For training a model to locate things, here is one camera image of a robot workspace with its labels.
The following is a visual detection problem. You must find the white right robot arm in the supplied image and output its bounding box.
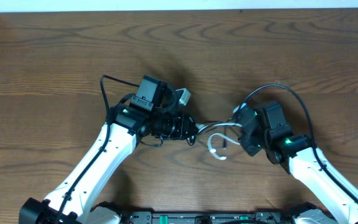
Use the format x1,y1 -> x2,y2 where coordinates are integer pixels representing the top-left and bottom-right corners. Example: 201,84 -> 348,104
232,101 -> 358,223

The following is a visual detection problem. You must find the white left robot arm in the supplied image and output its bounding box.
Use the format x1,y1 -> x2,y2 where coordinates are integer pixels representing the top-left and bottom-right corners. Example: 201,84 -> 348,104
19,75 -> 198,223

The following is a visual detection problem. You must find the black USB cable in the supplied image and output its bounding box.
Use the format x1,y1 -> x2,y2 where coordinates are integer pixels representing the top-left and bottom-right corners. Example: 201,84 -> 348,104
186,120 -> 244,149

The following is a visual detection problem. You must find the white USB cable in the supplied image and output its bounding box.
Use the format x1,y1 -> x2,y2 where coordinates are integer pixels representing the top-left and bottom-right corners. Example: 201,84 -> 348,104
196,122 -> 244,161

